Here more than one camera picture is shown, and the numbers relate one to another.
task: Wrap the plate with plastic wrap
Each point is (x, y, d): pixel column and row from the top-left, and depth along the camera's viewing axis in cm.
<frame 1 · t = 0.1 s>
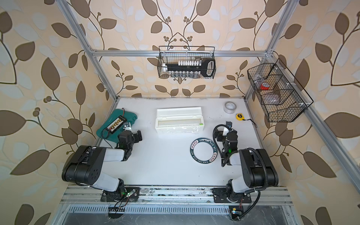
left hand: (129, 130, 94), fingers open
right hand: (223, 128, 92), fingers open
green rimmed white plate: (203, 150, 92), on the table
green plastic tool case: (128, 116, 105), point 4 cm above the table
clear tape roll: (229, 107, 115), point 2 cm above the table
yellow tape measure: (240, 116, 107), point 4 cm above the table
clear plastic wrap sheet: (179, 130, 96), point 6 cm above the table

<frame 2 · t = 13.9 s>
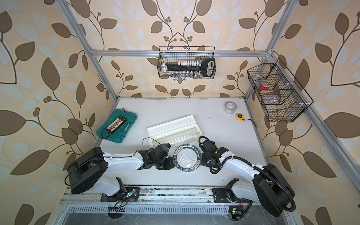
left hand: (174, 164, 83), fingers closed
right hand: (204, 162, 86), fingers closed
green rimmed white plate: (187, 157, 86), point 3 cm above the table
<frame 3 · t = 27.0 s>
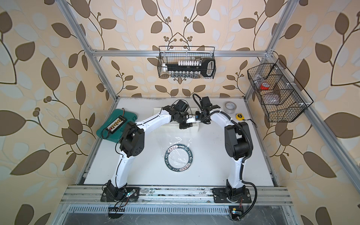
left hand: (188, 120, 95), fingers closed
right hand: (198, 119, 99), fingers open
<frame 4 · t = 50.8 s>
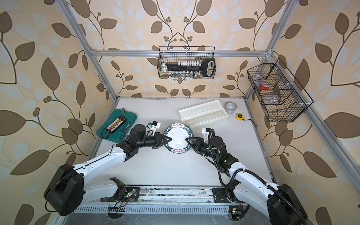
left hand: (168, 138, 76), fingers closed
right hand: (186, 141, 77), fingers open
green rimmed white plate: (178, 132, 82), point 17 cm above the table
clear plastic wrap sheet: (178, 132, 82), point 17 cm above the table
the other named things where they were.

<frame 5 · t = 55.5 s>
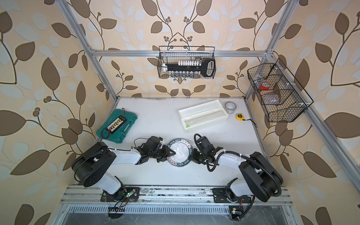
left hand: (174, 152, 86), fingers open
right hand: (188, 158, 87), fingers closed
green rimmed white plate: (183, 150, 90), point 3 cm above the table
clear plastic wrap sheet: (183, 152, 90), point 2 cm above the table
the other named things where they were.

